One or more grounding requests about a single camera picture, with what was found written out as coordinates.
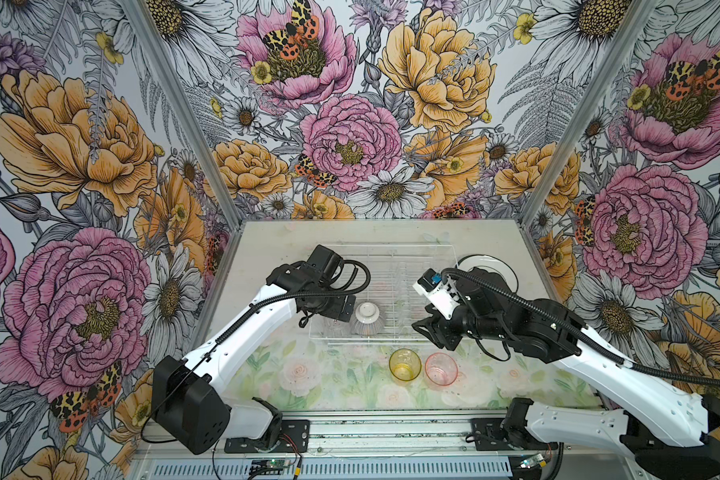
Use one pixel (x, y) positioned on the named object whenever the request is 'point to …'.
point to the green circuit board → (269, 464)
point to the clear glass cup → (336, 328)
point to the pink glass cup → (441, 369)
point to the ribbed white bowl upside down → (367, 321)
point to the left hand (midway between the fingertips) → (330, 315)
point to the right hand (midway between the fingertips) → (427, 327)
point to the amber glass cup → (405, 364)
